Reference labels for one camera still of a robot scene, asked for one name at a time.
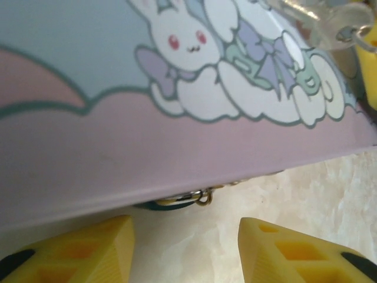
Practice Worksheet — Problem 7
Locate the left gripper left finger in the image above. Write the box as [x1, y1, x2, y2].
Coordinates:
[0, 214, 136, 283]

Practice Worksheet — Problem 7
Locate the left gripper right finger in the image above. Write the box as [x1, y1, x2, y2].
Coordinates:
[237, 217, 377, 283]

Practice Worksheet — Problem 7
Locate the metal key ring clasp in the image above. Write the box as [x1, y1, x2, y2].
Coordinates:
[132, 188, 213, 212]

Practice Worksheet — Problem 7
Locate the clear plastic box handle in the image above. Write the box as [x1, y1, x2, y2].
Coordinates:
[275, 0, 377, 55]

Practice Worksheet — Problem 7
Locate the cartoon bunny tin box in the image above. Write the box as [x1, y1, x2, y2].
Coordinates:
[0, 0, 377, 236]

